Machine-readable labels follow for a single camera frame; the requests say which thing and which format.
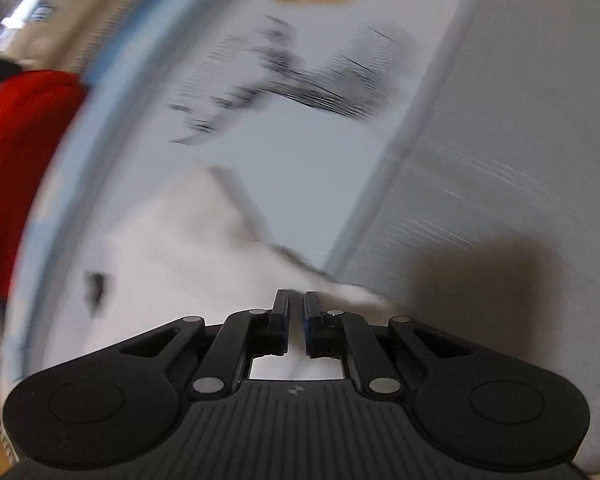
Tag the red folded blanket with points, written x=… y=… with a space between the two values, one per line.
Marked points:
x=36 y=108

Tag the light blue bed sheet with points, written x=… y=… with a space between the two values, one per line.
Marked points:
x=76 y=173

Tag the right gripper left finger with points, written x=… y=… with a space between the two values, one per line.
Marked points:
x=227 y=350

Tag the grey printed bed cover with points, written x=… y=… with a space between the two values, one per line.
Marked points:
x=442 y=154

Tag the white long-sleeve shirt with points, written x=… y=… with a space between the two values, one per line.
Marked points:
x=197 y=248

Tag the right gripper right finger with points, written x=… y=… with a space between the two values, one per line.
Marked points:
x=346 y=336

